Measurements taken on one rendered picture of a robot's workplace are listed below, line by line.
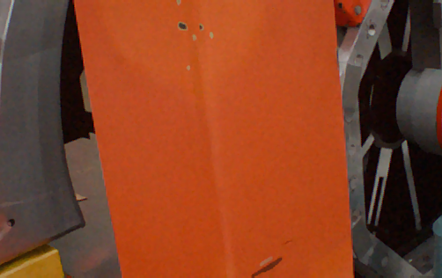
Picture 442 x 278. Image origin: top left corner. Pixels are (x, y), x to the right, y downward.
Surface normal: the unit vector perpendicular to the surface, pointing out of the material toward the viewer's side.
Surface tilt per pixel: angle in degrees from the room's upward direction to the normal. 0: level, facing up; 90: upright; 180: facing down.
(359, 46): 90
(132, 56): 90
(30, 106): 90
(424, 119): 86
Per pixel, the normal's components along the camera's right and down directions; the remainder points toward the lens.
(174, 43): -0.70, 0.32
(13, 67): 0.70, 0.16
